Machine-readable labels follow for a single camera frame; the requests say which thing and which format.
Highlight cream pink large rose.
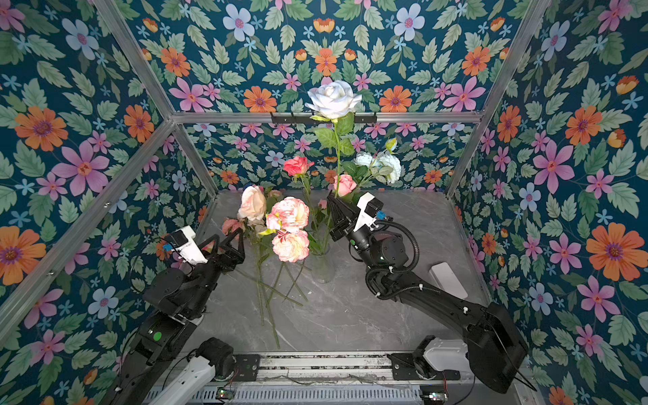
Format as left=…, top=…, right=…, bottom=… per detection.
left=237, top=186, right=268, bottom=242

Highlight white vented cable duct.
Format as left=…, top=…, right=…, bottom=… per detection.
left=146, top=385, right=425, bottom=405

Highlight white rectangular box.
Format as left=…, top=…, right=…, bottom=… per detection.
left=430, top=262, right=468, bottom=300

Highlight large pink peony bunch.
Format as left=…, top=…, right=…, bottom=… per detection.
left=258, top=197, right=310, bottom=263

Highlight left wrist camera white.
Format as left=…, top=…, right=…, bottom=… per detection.
left=162, top=226, right=208, bottom=266

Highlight metal hook rail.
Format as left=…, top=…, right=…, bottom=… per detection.
left=269, top=112, right=378, bottom=124

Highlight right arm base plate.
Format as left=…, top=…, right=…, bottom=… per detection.
left=386, top=335, right=461, bottom=381

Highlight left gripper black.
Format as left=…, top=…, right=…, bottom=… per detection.
left=183, top=228, right=242, bottom=317

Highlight clear glass vase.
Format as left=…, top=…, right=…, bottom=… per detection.
left=308, top=242, right=336, bottom=284

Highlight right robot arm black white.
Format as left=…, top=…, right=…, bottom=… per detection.
left=327, top=193, right=529, bottom=394

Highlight large white rose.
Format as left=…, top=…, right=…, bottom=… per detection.
left=305, top=81, right=362, bottom=185

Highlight light pink rose stem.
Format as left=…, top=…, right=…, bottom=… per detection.
left=333, top=174, right=358, bottom=197

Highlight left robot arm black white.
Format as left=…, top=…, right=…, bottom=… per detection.
left=101, top=226, right=246, bottom=404

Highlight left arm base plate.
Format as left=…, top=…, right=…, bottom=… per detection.
left=228, top=354, right=262, bottom=382

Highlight white flower spray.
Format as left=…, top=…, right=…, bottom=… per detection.
left=352, top=138, right=403, bottom=187

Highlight pink rosebud spray stem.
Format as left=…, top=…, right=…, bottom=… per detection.
left=222, top=189, right=290, bottom=349

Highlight aluminium front rail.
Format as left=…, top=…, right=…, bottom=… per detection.
left=151, top=350, right=533, bottom=386

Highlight coral pink rose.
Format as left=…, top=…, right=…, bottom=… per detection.
left=283, top=156, right=314, bottom=209

